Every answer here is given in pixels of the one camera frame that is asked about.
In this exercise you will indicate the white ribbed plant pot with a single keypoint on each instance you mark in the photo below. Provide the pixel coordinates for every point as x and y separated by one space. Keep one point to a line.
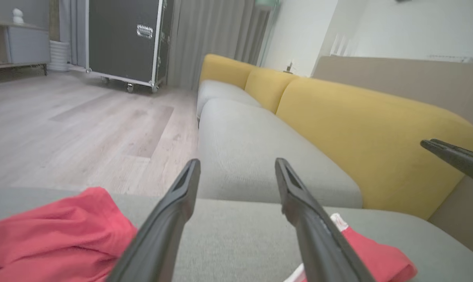
59 56

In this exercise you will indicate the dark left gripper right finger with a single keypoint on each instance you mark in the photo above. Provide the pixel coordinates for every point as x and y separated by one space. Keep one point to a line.
322 250

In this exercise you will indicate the red jersey with black lettering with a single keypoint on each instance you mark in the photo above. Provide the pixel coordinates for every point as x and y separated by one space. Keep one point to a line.
56 235

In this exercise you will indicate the white wall heater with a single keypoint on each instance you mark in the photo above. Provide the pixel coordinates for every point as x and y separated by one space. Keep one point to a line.
452 59

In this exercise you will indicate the indoor tree with green leaves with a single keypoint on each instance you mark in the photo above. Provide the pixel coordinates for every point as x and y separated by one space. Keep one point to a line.
54 19

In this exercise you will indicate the grey sofa seat cushion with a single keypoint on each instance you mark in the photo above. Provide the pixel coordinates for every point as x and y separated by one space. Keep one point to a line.
252 149
221 90

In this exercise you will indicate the black wheeled flight case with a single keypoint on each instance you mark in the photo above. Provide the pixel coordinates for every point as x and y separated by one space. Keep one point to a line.
119 39

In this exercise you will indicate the wide grey sofa chaise cushion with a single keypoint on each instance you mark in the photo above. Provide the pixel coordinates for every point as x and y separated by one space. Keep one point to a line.
240 243

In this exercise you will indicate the small white figurine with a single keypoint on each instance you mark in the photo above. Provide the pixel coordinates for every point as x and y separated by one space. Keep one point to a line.
18 16

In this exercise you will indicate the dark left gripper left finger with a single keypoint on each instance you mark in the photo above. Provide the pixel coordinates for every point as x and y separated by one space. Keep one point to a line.
162 235

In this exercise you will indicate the small object on side table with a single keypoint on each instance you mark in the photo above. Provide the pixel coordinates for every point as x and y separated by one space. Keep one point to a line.
289 68

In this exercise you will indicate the teal floor lamp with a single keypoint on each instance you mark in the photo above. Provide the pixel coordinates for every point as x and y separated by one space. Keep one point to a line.
267 2

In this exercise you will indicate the beige partition behind sofa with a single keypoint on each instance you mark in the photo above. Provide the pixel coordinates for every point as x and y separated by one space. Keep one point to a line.
416 78

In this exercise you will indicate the small yellow sofa back cushion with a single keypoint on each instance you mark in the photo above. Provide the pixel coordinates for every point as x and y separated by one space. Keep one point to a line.
269 88
224 68

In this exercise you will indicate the grey curtain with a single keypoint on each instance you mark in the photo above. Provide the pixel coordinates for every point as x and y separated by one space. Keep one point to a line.
209 39

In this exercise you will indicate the large yellow sofa back cushion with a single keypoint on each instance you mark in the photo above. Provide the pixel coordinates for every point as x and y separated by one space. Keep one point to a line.
377 137

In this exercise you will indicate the red shorts with white stripe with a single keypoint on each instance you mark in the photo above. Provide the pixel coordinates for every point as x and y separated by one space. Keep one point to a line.
381 260

